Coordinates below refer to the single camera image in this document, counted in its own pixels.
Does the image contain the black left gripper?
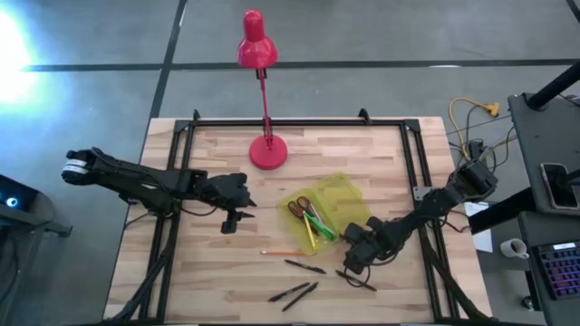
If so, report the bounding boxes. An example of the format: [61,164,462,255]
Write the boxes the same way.
[195,172,258,220]

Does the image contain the green marker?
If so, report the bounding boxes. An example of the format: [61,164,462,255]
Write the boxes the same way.
[302,210,337,241]

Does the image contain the yellow-orange pen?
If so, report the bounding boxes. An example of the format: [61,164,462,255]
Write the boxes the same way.
[302,214,318,250]

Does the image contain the yellow translucent supply box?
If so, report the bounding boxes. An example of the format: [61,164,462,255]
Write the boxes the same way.
[276,171,373,257]

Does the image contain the brown-handled scissors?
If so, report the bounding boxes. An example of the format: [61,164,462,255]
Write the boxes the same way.
[286,195,324,237]

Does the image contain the black pen with scale logo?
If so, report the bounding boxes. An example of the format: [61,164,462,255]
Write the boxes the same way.
[267,282,311,303]

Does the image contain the white paper sheet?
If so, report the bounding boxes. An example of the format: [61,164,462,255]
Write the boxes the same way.
[462,201,494,254]

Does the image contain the black desk support bar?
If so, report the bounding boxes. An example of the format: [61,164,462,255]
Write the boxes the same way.
[468,186,540,235]

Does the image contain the white mug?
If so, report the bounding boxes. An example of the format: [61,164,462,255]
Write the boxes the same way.
[499,237,530,260]

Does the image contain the red desk lamp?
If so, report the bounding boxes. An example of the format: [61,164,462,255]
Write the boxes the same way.
[236,8,289,172]

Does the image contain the purple backlit keyboard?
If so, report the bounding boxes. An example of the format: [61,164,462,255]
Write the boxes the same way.
[532,241,580,301]

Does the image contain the black smartphone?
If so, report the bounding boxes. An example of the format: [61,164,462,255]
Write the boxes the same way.
[539,161,580,210]

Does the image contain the grey side desk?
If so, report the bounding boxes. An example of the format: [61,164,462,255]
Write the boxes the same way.
[507,92,580,326]

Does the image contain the black device blue light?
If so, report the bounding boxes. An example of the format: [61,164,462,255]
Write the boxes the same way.
[0,174,73,239]

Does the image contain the black pole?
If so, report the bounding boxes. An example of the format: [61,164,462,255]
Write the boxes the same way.
[525,61,580,111]

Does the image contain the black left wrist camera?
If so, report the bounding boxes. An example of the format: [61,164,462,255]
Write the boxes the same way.
[219,209,245,235]

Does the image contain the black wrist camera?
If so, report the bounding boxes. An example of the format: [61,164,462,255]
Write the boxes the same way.
[342,221,364,245]
[219,209,245,235]

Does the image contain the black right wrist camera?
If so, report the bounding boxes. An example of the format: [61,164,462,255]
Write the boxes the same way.
[342,221,364,245]

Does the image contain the black table frame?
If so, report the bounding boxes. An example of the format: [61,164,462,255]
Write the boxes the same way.
[135,108,493,325]

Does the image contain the yellow floor cable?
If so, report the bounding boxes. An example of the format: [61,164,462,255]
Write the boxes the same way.
[448,96,501,159]

